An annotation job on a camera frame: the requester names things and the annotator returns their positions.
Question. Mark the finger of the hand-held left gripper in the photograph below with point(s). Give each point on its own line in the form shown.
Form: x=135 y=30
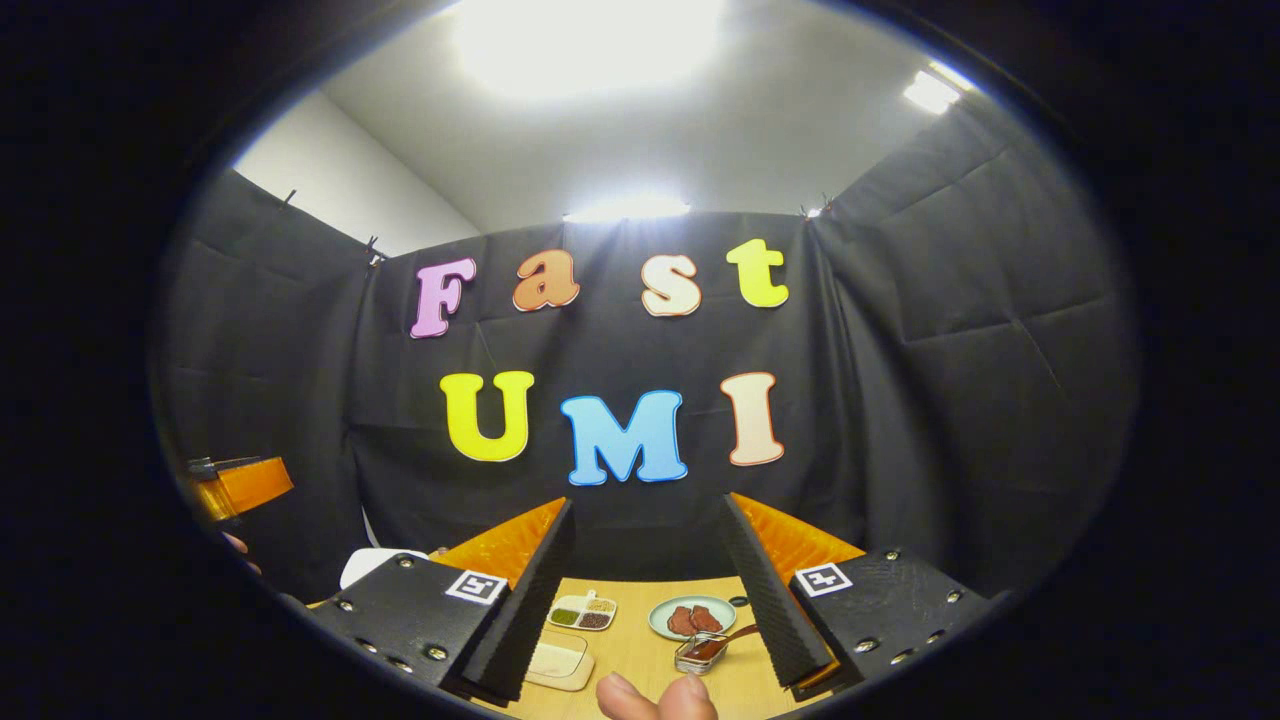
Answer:
x=255 y=485

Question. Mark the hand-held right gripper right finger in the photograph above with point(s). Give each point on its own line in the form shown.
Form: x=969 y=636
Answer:
x=775 y=600

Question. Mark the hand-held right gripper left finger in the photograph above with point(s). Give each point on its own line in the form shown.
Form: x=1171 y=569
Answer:
x=530 y=600

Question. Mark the dark wooden spoon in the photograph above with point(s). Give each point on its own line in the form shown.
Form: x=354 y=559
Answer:
x=732 y=635

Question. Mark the clear rice tray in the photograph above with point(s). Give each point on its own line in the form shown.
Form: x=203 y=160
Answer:
x=560 y=660

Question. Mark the clear chopstick holder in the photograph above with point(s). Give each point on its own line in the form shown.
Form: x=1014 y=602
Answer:
x=697 y=657

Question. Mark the white rice cooker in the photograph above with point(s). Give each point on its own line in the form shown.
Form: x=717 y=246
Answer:
x=375 y=565

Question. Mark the white divided bean dish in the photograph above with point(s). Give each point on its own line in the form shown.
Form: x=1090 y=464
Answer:
x=583 y=613

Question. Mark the brown meat slice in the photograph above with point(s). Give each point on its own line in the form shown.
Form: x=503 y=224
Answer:
x=680 y=621
x=706 y=618

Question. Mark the pale green plate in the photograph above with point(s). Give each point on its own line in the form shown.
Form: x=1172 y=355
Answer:
x=662 y=610

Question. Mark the black backdrop cloth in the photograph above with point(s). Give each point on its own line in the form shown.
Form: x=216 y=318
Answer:
x=900 y=400

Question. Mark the strip ceiling light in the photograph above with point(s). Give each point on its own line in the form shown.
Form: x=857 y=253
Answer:
x=628 y=208

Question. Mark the small ceiling light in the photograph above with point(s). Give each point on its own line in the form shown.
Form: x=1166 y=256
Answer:
x=932 y=92

